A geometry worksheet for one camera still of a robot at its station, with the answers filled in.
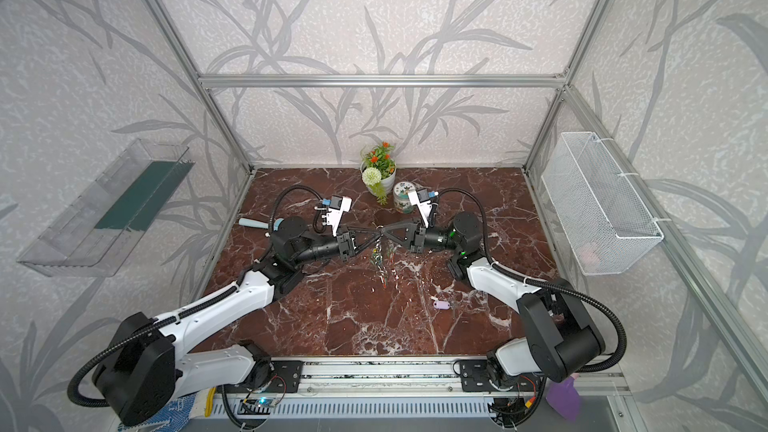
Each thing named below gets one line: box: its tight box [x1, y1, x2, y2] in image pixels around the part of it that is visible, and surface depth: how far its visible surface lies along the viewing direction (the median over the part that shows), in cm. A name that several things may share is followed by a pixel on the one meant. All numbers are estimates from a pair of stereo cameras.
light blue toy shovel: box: [238, 218, 285, 231], surface depth 105 cm
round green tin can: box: [393, 182, 416, 214], surface depth 105 cm
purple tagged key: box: [430, 296, 451, 310], surface depth 88 cm
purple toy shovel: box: [545, 373, 581, 421], surface depth 73 cm
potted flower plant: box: [360, 142, 397, 205], surface depth 104 cm
